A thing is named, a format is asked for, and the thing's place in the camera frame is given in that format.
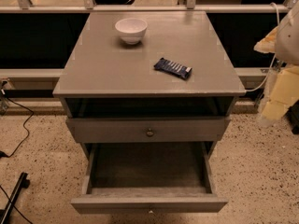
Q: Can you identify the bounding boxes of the white cable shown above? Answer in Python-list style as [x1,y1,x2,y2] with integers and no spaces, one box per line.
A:
[245,2,281,93]

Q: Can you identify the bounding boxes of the open grey lower drawer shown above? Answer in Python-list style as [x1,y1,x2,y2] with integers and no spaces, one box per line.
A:
[71,143,228,214]

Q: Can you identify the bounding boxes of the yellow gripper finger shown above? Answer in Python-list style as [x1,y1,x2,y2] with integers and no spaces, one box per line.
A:
[253,27,278,53]
[261,66,299,120]

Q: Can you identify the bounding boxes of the black stand bar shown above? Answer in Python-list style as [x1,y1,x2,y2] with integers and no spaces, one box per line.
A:
[0,172,30,224]

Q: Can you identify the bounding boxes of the grey wooden drawer cabinet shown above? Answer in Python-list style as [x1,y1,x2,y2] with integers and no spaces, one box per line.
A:
[52,10,247,159]

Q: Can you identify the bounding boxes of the closed grey upper drawer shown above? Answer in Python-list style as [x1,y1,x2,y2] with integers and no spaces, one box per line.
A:
[66,117,230,143]

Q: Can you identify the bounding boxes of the black floor cable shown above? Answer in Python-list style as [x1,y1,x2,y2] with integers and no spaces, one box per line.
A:
[0,89,35,159]

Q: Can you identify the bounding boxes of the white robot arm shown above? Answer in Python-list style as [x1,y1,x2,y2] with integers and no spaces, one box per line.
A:
[254,3,299,121]

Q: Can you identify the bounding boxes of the blue rxbar snack bar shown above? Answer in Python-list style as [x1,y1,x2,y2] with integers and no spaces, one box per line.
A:
[154,58,192,80]

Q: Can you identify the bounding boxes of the white ceramic bowl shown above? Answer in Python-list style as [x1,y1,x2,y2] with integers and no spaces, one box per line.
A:
[115,18,148,45]

